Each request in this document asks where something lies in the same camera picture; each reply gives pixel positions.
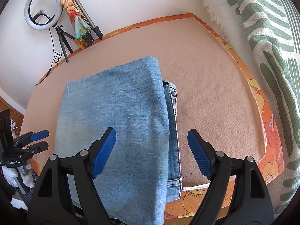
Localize orange floral bed cover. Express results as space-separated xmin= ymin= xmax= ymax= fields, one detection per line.
xmin=21 ymin=14 xmax=283 ymax=224

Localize beige fleece blanket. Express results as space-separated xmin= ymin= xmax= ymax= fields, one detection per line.
xmin=21 ymin=18 xmax=266 ymax=188

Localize black mini tripod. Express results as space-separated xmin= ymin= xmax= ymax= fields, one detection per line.
xmin=55 ymin=25 xmax=75 ymax=63

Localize green striped white cushion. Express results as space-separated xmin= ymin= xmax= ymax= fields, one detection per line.
xmin=203 ymin=0 xmax=299 ymax=215

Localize white ring light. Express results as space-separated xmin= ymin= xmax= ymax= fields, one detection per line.
xmin=24 ymin=0 xmax=63 ymax=31

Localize light blue denim pants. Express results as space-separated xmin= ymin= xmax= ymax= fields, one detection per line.
xmin=54 ymin=56 xmax=182 ymax=224

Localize black ring light cable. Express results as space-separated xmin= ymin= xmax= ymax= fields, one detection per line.
xmin=34 ymin=27 xmax=63 ymax=88

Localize orange floral scarf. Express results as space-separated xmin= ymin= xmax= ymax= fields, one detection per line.
xmin=61 ymin=0 xmax=94 ymax=50

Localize grey folded tripod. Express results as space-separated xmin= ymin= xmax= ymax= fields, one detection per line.
xmin=72 ymin=0 xmax=103 ymax=40

